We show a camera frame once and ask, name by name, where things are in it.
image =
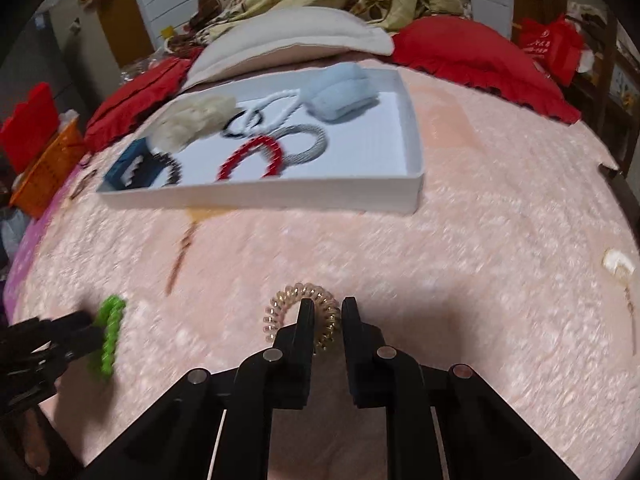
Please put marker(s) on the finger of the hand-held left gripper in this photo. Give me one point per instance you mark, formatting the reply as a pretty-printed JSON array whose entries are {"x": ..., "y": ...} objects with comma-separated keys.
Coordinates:
[
  {"x": 80, "y": 347},
  {"x": 65, "y": 325}
]

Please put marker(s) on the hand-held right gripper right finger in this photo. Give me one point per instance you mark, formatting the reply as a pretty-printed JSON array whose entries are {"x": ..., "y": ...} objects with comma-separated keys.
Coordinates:
[{"x": 354, "y": 342}]

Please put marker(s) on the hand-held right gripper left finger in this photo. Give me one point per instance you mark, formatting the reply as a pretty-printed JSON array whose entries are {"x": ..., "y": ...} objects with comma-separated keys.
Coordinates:
[{"x": 300, "y": 342}]

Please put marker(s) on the blue hair claw clip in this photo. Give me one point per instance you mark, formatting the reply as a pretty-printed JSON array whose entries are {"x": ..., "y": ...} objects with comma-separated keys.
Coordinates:
[{"x": 122, "y": 165}]

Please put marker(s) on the white cardboard box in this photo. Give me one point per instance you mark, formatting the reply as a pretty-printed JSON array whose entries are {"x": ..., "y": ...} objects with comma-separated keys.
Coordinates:
[{"x": 350, "y": 160}]

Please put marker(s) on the cream scrunchie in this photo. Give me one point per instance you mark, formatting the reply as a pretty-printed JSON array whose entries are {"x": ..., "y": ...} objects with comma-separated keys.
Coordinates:
[{"x": 190, "y": 120}]

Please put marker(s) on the light blue fluffy headband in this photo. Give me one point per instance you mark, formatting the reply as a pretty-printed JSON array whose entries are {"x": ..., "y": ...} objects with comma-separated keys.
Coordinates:
[{"x": 340, "y": 92}]

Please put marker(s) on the person's left hand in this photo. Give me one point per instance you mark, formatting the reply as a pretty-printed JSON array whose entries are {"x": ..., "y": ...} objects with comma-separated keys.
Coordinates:
[{"x": 39, "y": 452}]

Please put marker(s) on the purple bed sheet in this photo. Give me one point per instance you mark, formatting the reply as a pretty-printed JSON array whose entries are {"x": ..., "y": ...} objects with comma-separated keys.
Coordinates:
[{"x": 30, "y": 255}]

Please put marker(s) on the pink quilted bedspread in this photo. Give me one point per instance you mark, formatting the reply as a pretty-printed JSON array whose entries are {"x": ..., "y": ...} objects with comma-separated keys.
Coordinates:
[{"x": 450, "y": 260}]

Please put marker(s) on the black hair clip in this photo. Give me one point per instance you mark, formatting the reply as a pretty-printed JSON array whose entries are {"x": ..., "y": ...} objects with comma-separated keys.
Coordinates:
[{"x": 82, "y": 182}]

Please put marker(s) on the gold stick hairpin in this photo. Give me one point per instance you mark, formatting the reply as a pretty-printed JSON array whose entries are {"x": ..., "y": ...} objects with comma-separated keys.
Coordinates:
[{"x": 185, "y": 245}]

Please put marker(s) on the orange plastic basket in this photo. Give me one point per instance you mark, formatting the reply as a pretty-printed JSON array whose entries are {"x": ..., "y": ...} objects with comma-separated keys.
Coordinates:
[{"x": 45, "y": 175}]

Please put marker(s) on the white tissue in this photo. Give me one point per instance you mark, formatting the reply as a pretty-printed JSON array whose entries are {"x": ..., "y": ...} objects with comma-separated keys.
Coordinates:
[{"x": 69, "y": 117}]

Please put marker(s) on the red ruffled pillow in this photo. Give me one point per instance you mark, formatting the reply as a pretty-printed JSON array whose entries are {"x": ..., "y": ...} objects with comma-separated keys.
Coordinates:
[
  {"x": 130, "y": 105},
  {"x": 475, "y": 60}
]

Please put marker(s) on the clear plastic bag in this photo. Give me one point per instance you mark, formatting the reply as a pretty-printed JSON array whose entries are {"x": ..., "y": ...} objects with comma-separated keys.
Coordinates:
[{"x": 140, "y": 70}]

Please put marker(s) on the white shell hairpin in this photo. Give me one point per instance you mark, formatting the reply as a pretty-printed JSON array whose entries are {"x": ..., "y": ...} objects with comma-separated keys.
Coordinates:
[{"x": 617, "y": 265}]

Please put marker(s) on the white pillow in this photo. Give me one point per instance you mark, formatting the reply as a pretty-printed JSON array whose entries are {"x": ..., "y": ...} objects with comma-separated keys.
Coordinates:
[{"x": 290, "y": 40}]

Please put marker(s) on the small yellow object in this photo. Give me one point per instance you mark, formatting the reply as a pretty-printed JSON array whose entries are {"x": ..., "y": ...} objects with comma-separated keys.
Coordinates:
[{"x": 167, "y": 37}]

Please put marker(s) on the red shopping bag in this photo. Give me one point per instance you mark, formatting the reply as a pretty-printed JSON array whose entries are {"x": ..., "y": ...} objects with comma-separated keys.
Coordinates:
[{"x": 547, "y": 47}]

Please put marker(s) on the dark wooden chair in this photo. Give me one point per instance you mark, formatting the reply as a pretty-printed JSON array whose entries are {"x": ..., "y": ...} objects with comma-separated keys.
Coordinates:
[{"x": 607, "y": 70}]

